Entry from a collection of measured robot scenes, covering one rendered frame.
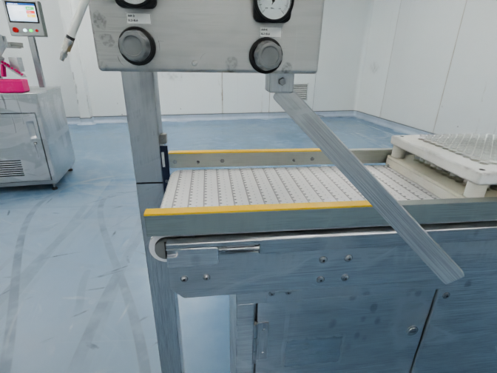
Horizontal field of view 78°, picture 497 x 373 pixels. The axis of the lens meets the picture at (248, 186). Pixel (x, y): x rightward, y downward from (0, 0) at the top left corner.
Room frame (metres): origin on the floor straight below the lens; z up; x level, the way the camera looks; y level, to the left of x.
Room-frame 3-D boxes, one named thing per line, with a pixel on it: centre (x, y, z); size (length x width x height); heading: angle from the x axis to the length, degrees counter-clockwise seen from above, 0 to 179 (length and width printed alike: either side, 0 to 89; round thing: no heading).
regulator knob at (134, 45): (0.31, 0.11, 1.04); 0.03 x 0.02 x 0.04; 97
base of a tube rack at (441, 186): (0.57, -0.45, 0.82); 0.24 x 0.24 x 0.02; 8
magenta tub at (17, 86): (2.29, 1.70, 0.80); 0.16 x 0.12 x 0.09; 104
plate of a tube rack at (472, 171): (0.57, -0.45, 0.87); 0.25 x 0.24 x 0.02; 8
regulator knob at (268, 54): (0.32, -0.02, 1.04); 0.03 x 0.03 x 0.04; 7
